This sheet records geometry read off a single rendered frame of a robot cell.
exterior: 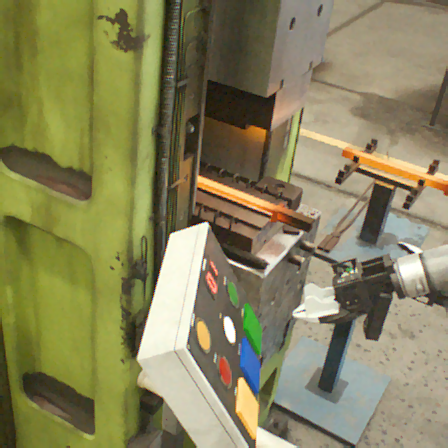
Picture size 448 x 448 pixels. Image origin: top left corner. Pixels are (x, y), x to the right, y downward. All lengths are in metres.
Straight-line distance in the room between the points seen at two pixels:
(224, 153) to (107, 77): 0.80
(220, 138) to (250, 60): 0.63
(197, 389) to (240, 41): 0.70
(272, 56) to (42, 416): 1.25
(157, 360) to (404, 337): 2.07
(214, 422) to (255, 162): 1.02
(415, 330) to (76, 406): 1.63
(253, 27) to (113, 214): 0.47
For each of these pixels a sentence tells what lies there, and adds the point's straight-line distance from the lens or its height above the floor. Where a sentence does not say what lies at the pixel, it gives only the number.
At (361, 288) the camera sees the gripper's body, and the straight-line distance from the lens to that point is 1.16.
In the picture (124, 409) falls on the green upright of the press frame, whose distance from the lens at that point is 1.70.
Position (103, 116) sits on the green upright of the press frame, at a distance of 1.24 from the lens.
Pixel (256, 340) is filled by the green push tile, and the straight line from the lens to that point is 1.25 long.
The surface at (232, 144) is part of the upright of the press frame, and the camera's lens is 1.91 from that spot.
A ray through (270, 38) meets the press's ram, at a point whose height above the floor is 1.49.
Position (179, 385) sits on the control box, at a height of 1.12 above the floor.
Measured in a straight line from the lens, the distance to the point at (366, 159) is 2.00.
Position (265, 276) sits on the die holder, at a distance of 1.56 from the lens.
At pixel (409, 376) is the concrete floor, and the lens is 2.76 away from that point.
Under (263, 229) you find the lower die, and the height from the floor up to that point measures 0.98.
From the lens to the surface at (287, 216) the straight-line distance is 1.62.
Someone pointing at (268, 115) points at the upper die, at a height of 1.31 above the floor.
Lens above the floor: 1.86
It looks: 34 degrees down
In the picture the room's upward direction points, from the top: 8 degrees clockwise
